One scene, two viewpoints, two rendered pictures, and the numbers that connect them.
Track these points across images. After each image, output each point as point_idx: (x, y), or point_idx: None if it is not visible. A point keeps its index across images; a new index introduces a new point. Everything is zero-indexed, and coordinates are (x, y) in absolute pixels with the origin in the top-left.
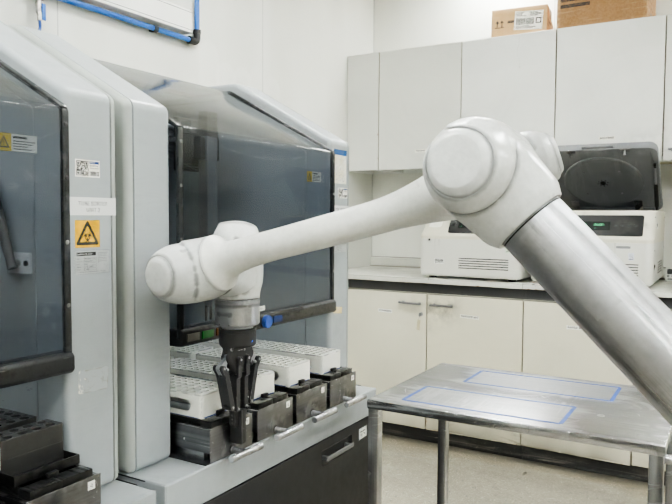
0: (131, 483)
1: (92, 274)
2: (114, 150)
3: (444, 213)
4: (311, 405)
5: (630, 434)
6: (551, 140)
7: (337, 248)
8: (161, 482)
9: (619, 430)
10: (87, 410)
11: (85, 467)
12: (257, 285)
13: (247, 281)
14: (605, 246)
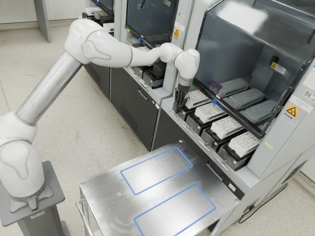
0: (167, 96)
1: (175, 43)
2: (188, 12)
3: None
4: (208, 141)
5: (94, 182)
6: (86, 42)
7: (285, 119)
8: (165, 99)
9: (101, 183)
10: (168, 73)
11: (153, 78)
12: (181, 72)
13: (178, 68)
14: (53, 65)
